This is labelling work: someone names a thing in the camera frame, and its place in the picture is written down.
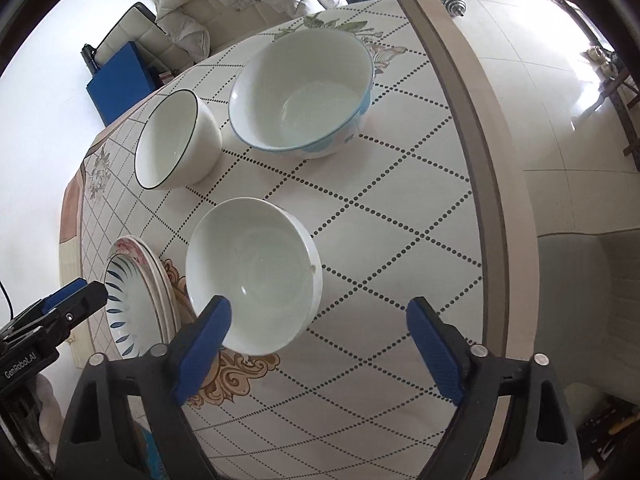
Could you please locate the blue leaf pattern plate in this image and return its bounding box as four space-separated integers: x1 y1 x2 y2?
104 255 164 359

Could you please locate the white gloved left hand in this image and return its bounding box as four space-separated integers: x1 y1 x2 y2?
35 374 63 444

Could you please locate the white plate pink flower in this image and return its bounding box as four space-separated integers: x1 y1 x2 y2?
106 235 180 344

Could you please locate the small white bowl red pattern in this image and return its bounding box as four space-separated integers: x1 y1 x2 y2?
186 197 323 356

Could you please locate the white bowl black rim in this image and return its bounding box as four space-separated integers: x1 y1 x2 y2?
134 89 222 191

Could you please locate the patterned tablecloth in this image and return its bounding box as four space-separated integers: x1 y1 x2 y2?
57 0 539 480

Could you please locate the blue folder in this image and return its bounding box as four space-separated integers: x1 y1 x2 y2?
86 41 156 126

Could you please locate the polka dot large bowl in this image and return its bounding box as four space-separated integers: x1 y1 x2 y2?
228 28 374 159

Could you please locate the dark wooden stool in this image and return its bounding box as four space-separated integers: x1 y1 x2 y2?
579 44 639 168

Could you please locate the white cushioned chair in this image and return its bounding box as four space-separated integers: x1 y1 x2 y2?
81 0 288 76

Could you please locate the metal dumbbell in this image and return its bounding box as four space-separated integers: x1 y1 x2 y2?
439 0 466 18

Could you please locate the black cable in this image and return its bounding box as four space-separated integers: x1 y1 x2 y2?
0 278 15 323

